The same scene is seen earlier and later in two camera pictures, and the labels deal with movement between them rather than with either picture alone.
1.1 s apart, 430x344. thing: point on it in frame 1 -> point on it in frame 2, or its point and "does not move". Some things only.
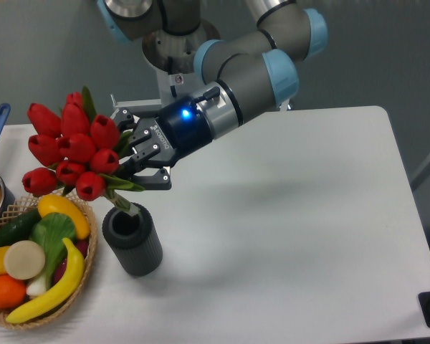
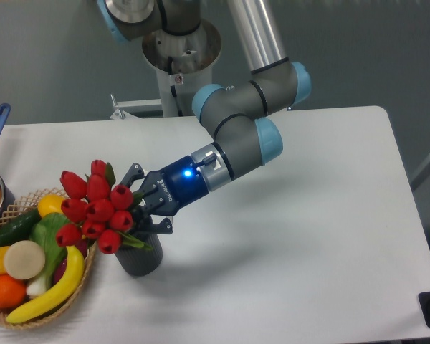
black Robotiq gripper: x=183 y=126 -> x=165 y=190
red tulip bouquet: x=81 y=147 -> x=100 y=212
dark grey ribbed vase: x=132 y=240 does not move
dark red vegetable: x=82 y=245 does not move
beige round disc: x=24 y=259 does not move
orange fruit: x=4 y=292 does not move
